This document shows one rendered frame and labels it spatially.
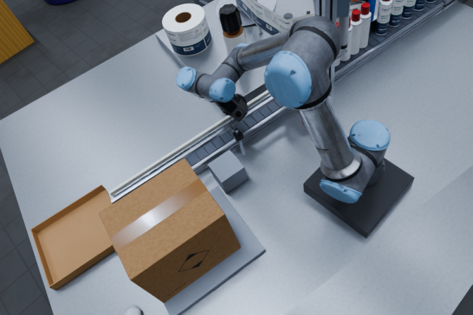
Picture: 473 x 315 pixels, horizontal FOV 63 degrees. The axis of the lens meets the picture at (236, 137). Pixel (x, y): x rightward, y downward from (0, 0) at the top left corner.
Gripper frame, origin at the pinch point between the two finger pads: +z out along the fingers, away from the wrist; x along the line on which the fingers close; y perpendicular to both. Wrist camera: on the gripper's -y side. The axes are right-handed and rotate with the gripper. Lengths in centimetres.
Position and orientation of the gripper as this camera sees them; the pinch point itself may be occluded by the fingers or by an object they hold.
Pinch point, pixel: (246, 111)
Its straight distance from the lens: 150.2
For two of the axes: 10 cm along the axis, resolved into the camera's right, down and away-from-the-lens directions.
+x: -6.2, 7.5, 2.3
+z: 5.6, 2.2, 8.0
